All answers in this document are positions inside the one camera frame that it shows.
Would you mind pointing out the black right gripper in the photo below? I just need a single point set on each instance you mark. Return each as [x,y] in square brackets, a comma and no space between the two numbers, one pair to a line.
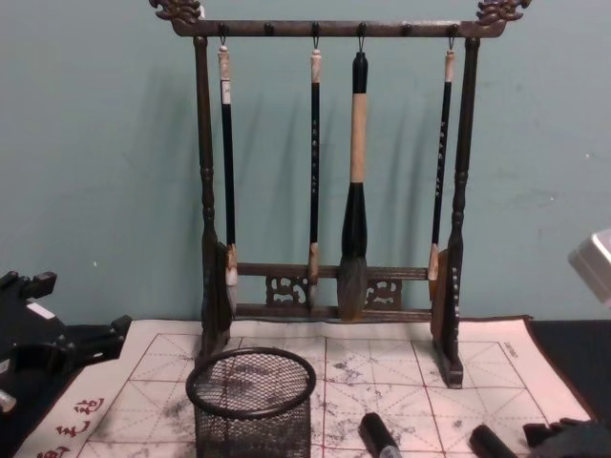
[589,439]

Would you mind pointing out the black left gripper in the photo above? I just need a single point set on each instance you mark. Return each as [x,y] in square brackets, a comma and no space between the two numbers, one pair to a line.
[28,334]

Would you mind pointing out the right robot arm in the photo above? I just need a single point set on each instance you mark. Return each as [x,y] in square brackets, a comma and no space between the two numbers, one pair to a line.
[594,267]

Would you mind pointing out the white felt mat, red grid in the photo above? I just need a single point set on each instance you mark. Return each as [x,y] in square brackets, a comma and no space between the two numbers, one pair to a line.
[382,381]

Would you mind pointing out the thin black brush, white label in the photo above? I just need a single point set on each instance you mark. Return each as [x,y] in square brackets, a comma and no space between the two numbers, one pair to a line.
[228,143]

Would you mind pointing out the thin black calligraphy brush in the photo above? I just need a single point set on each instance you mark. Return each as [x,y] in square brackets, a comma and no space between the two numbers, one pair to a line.
[315,167]
[442,143]

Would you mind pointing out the dark wooden brush rack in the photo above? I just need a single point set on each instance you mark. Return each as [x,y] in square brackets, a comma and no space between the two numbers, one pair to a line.
[329,29]

